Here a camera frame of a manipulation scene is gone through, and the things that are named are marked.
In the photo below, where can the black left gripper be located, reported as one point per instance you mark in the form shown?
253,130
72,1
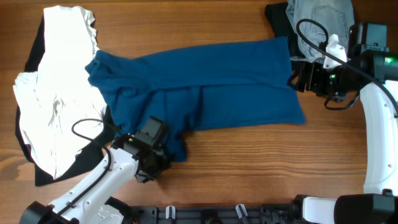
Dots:
147,173

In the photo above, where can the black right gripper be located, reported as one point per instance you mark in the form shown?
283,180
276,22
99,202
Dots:
310,78

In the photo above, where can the blue t-shirt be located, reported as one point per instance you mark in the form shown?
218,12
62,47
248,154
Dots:
197,88

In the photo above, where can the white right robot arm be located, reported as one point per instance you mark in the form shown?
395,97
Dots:
369,69

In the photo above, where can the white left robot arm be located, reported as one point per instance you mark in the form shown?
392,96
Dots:
87,202

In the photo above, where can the black garment under white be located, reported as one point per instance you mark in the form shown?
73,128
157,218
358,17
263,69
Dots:
90,155

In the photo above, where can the light blue denim jeans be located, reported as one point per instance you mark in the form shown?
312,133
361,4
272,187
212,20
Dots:
336,16

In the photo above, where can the folded black garment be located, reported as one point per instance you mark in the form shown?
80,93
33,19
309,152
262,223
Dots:
287,39

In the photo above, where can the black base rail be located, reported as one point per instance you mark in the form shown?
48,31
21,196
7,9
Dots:
264,214

